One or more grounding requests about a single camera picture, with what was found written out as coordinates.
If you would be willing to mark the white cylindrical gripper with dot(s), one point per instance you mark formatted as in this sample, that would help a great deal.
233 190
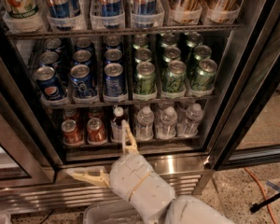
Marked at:
127 174

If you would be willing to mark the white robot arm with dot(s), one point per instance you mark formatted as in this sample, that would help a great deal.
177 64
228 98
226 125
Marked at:
186 209

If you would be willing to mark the front right red can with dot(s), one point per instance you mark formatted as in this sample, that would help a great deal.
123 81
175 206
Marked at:
96 130

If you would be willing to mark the front left red can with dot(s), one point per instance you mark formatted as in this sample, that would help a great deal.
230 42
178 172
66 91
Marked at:
72 135

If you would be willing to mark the back right red can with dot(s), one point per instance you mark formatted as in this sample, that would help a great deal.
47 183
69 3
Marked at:
96 112

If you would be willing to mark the back left red can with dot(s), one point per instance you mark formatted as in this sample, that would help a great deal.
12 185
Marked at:
71 113

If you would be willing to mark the front left green can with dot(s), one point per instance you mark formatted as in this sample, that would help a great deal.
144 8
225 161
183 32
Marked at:
144 78

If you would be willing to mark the fridge glass door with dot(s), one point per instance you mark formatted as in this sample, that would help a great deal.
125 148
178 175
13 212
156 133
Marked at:
23 161

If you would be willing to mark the front middle green can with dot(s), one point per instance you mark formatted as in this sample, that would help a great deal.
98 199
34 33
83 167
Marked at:
174 77

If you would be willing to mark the second row right pepsi can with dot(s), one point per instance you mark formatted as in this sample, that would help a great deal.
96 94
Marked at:
113 56

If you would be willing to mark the second row pepsi can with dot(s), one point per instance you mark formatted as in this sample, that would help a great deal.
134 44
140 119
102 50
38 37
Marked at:
113 56
52 59
82 57

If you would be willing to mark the second row middle pepsi can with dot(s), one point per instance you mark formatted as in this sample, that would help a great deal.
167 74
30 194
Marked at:
82 57

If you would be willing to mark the second row left green can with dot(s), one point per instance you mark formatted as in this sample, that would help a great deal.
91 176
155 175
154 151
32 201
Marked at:
142 55

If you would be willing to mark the second row green can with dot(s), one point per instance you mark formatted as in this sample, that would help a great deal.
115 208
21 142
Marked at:
200 52
171 53
142 55

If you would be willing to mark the second row left pepsi can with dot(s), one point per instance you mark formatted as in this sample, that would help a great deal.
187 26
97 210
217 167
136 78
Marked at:
52 59

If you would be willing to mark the second row middle green can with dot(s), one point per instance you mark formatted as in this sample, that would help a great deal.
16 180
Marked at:
171 53

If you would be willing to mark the back left green can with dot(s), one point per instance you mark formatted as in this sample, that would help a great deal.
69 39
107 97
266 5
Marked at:
140 41

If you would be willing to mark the front right green can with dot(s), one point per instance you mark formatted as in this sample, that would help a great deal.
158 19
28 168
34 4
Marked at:
204 75

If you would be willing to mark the stainless steel fridge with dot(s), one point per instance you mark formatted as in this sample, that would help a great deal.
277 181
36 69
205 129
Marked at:
249 69

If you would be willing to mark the back middle green can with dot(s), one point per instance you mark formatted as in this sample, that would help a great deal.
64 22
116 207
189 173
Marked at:
168 40

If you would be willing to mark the second row right green can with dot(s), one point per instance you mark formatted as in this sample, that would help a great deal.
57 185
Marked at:
200 52

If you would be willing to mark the back right green can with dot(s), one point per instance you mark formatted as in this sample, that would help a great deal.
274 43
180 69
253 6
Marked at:
193 40

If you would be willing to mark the left red bull can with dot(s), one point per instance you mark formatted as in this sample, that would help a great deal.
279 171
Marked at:
61 9

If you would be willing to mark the dark drink bottle white cap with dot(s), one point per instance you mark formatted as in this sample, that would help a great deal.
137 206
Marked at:
119 116

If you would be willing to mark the left clear water bottle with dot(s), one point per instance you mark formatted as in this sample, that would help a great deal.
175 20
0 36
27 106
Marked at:
144 124

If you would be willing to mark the clear water bottle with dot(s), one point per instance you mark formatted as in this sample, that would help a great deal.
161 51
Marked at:
166 123
144 124
189 121

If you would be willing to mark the clear plastic bin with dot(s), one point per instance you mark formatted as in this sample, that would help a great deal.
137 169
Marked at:
111 212

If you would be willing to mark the middle clear water bottle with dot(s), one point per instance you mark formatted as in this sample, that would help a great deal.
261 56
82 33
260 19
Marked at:
166 123

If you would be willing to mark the right clear water bottle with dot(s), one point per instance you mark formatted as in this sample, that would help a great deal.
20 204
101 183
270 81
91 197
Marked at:
189 121

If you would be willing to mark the black stand leg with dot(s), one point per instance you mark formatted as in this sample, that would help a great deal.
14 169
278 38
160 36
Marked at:
257 206

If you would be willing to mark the middle wire shelf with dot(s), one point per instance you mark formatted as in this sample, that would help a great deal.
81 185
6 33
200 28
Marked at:
79 103

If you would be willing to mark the wire shelf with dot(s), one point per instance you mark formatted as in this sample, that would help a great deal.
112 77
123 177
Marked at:
126 31
79 103

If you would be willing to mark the top wire shelf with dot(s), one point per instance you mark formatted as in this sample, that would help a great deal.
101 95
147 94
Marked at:
126 31

